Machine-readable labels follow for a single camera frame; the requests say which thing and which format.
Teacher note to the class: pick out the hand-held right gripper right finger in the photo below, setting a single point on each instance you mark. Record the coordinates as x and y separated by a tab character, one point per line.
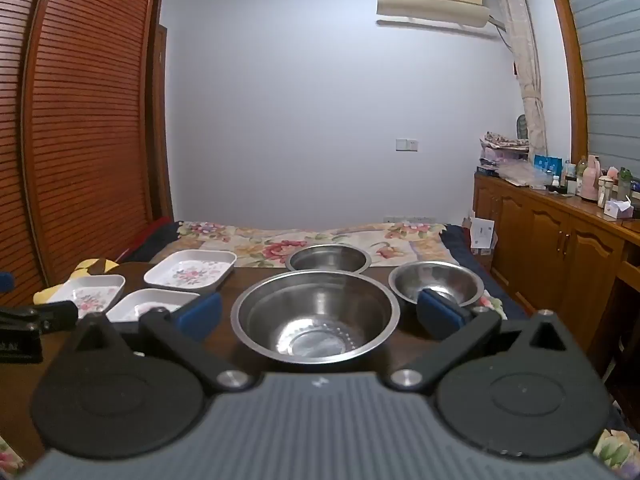
440	314

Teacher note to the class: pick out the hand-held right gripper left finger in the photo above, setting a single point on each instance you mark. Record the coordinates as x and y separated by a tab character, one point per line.
200	316

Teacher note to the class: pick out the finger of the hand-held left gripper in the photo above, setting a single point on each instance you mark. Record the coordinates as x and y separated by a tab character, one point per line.
50	317
5	281

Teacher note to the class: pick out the small steel bowl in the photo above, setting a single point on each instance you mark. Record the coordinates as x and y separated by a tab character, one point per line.
440	275

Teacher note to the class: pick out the small square floral plate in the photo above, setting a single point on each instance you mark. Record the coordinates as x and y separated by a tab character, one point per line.
145	306
87	296

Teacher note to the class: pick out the large rectangular floral plate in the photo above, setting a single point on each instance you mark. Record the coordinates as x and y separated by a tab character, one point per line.
192	271

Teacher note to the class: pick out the large steel bowl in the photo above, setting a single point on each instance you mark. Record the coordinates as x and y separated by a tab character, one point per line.
315	310

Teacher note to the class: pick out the medium steel bowl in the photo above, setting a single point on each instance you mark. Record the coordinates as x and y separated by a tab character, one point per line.
327	259

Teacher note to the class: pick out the yellow cloth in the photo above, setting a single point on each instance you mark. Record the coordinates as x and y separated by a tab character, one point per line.
90	266

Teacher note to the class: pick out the white paper bag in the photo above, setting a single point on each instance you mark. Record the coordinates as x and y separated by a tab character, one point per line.
482	235

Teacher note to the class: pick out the dark cloth with red edge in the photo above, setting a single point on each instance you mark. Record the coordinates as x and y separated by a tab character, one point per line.
150	240

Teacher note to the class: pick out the floral blanket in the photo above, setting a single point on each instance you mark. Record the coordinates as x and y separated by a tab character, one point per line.
265	242

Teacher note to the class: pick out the wooden cabinet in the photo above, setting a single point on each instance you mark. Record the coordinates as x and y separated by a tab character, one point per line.
550	245

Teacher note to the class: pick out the clear plastic bag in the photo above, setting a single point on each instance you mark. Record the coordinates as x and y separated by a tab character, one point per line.
522	175

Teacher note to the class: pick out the wooden louvered wardrobe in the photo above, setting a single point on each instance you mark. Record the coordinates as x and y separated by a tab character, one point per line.
85	120

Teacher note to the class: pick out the folded patterned fabric pile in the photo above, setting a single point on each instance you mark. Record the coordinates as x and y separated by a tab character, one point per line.
502	141

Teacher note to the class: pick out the blue box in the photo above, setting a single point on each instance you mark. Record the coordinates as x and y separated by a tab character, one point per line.
547	162

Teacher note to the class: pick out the wooden door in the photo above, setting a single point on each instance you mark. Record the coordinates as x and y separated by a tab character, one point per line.
162	120

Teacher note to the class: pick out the pink thermos bottle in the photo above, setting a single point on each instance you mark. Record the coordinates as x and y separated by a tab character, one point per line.
590	180

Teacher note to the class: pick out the grey-green fan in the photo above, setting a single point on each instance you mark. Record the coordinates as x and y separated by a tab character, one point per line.
521	127

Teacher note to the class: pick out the glass bottle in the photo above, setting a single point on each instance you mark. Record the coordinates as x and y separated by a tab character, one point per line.
581	166

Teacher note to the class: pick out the white tissue box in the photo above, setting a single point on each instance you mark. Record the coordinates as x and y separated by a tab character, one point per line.
619	209

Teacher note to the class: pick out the green bottle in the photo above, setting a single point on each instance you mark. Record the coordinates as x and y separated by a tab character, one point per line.
625	185

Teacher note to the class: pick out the beige patterned curtain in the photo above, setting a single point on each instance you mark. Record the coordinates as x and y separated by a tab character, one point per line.
527	85

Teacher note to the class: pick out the grey window blinds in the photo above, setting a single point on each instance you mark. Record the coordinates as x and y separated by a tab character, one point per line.
610	70

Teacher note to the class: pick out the white wall socket strip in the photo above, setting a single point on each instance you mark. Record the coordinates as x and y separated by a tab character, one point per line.
407	219

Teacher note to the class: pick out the white wall switch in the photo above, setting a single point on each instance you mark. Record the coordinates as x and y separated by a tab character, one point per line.
406	145

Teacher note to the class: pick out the wooden window frame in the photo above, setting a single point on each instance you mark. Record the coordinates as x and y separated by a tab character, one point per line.
567	70

